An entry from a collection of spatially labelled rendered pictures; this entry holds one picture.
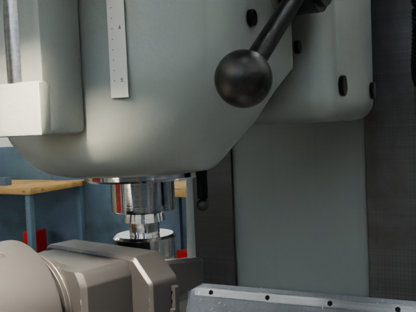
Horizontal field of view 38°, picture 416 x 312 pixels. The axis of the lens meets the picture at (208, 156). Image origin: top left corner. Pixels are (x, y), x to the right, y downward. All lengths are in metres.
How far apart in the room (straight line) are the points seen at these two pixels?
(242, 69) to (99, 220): 5.47
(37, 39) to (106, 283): 0.15
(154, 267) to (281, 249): 0.44
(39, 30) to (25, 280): 0.14
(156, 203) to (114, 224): 5.22
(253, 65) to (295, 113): 0.22
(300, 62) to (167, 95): 0.18
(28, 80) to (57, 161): 0.07
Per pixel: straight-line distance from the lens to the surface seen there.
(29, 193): 5.13
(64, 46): 0.36
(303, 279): 0.82
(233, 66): 0.30
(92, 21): 0.37
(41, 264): 0.37
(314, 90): 0.51
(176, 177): 0.43
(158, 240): 0.45
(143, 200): 0.44
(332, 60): 0.52
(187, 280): 0.46
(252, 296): 0.84
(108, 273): 0.39
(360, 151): 0.78
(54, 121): 0.35
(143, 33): 0.36
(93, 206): 5.77
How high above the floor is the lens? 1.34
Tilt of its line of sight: 3 degrees down
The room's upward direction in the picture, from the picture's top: 2 degrees counter-clockwise
